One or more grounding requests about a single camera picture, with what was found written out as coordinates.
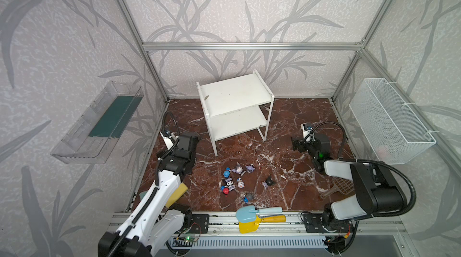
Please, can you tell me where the black-headed purple figurine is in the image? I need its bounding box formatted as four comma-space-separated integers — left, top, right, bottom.
262, 176, 276, 189

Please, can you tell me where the black eared purple figurine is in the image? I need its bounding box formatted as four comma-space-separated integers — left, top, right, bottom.
245, 164, 256, 173

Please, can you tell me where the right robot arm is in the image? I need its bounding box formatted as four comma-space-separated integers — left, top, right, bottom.
291, 122, 417, 233

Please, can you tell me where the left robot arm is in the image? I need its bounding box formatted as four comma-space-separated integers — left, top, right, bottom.
97, 127, 200, 257

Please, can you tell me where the white two-tier metal shelf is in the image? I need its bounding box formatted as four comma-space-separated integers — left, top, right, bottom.
196, 70, 275, 156

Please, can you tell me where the yellow sponge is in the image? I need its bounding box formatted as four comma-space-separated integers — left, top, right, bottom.
165, 183, 188, 208

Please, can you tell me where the brown plastic toy rake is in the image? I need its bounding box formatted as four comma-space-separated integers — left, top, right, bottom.
320, 177, 354, 199

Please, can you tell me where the blue-capped small figurine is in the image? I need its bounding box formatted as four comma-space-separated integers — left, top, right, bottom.
223, 168, 231, 178

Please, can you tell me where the black white red figurine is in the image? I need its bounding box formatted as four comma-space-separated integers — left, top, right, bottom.
220, 178, 235, 195

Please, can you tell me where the purple pale lying figurine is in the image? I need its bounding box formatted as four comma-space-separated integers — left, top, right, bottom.
231, 163, 246, 176

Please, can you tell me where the pink item in basket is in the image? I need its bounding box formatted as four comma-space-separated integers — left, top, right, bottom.
376, 145, 392, 162

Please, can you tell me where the pink white small figurine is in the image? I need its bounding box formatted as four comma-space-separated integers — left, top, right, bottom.
237, 178, 245, 189

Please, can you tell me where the grey blue small figurine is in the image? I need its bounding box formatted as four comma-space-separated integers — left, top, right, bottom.
243, 192, 255, 204

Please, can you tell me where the green circuit board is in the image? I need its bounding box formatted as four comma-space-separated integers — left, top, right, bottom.
174, 235, 200, 247

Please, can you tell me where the light blue toy shovel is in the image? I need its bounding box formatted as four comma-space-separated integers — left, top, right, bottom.
236, 205, 283, 223

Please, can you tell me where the yellow toy shovel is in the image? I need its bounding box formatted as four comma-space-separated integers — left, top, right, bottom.
239, 215, 286, 234

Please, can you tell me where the white wire mesh basket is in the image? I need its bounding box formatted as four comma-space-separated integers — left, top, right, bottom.
349, 78, 437, 165

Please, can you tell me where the clear plastic wall tray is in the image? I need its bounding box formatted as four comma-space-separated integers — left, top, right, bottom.
50, 81, 144, 165

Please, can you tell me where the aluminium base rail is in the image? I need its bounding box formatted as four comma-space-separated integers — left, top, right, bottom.
107, 209, 408, 238

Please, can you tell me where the aluminium cage frame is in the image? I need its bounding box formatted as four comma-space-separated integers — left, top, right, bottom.
125, 0, 461, 226

